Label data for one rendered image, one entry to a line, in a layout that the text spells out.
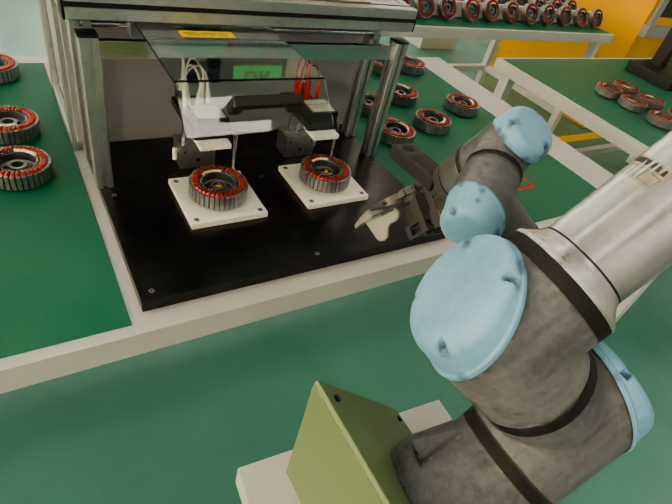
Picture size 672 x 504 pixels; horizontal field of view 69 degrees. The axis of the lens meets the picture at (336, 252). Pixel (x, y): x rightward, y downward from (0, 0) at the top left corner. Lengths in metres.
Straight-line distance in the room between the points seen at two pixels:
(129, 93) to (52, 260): 0.40
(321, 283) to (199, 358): 0.86
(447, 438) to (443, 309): 0.17
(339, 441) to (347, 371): 1.23
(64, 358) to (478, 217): 0.59
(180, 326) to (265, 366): 0.89
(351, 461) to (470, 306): 0.19
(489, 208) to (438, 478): 0.29
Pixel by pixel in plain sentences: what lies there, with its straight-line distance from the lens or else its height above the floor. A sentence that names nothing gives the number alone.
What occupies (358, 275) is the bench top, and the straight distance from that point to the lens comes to 0.93.
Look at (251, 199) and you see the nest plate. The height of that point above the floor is 0.78.
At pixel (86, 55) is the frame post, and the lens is 0.91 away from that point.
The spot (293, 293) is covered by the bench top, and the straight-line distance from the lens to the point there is 0.87.
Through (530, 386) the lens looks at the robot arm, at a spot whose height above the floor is 1.07.
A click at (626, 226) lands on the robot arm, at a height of 1.18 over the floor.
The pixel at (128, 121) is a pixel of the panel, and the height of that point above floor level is 0.81.
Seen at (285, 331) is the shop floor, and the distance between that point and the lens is 1.78.
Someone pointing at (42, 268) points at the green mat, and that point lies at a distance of 0.91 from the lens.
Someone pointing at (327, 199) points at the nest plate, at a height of 0.78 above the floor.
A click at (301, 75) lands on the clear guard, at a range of 0.82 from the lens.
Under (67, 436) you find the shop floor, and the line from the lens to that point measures 1.59.
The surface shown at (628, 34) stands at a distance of 4.33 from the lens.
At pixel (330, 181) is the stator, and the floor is 0.82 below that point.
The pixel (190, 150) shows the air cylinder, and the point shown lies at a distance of 1.07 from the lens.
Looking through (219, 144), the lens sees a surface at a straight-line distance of 0.97.
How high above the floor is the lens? 1.37
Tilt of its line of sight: 40 degrees down
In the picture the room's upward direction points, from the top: 16 degrees clockwise
